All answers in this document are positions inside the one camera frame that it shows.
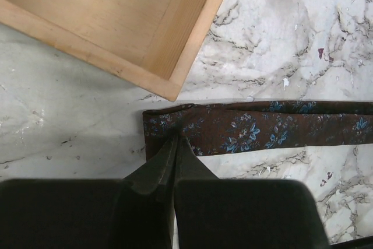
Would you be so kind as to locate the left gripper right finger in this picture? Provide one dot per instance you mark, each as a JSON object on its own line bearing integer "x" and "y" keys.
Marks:
{"x": 242, "y": 213}

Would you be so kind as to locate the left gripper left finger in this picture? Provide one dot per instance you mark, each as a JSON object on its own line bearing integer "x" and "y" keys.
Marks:
{"x": 133, "y": 212}

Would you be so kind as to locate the brown blue floral tie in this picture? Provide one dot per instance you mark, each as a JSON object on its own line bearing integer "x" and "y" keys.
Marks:
{"x": 217, "y": 129}

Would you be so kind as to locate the wooden compartment tray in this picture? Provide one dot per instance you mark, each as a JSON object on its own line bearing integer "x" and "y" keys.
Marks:
{"x": 150, "y": 43}

